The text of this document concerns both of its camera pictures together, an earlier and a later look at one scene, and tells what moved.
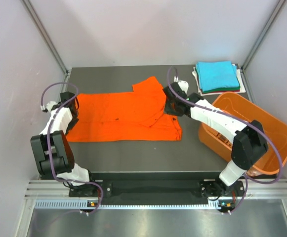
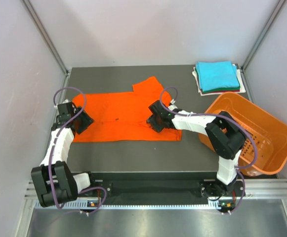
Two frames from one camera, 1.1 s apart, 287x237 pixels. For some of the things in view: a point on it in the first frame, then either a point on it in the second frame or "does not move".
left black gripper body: x=73 y=123 to x=83 y=121
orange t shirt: x=138 y=116 does not move
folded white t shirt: x=242 y=89 does not move
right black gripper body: x=170 y=108 to x=155 y=123
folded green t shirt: x=221 y=89 does not move
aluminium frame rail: x=45 y=35 does not move
